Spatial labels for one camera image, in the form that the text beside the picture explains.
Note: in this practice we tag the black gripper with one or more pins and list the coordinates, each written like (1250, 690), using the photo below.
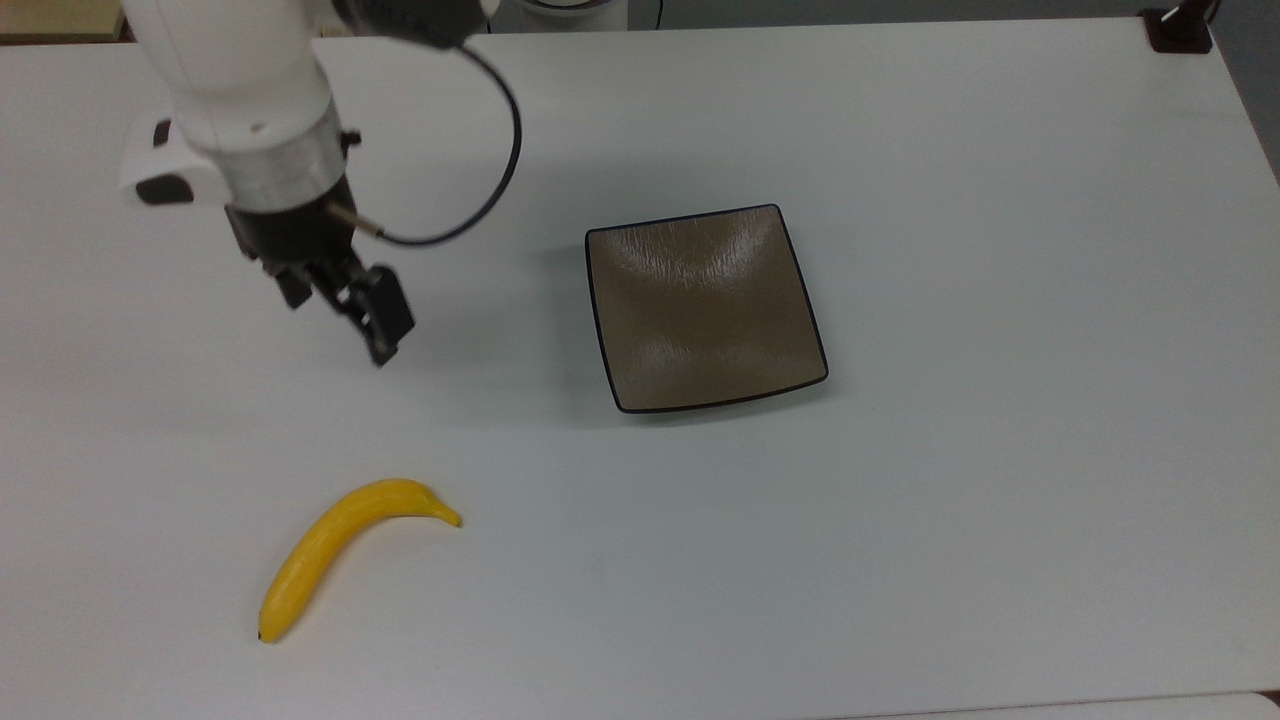
(295, 235)

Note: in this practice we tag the yellow banana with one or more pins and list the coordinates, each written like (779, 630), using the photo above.
(330, 535)

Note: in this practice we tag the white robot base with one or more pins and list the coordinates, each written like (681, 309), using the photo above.
(570, 12)

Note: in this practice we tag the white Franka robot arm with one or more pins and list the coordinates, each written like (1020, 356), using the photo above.
(235, 80)

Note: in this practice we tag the square brown ceramic plate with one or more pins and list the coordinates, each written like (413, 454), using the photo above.
(705, 310)

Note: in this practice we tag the wooden shelf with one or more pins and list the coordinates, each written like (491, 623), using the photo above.
(55, 18)

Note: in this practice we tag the dark table clamp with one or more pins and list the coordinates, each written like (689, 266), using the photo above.
(1178, 28)

